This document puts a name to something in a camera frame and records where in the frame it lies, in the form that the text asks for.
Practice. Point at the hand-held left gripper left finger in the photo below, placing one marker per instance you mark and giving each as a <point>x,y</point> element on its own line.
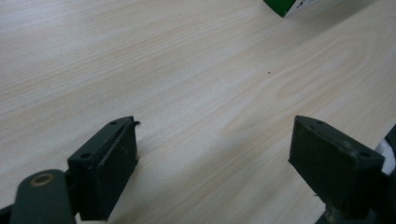
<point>102,168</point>

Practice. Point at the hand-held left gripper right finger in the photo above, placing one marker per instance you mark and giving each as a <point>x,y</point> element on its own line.
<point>333,161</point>

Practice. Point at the white object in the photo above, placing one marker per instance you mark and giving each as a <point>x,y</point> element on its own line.
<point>387,155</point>

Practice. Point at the green and white box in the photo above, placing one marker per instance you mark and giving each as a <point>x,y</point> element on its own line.
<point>288,6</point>

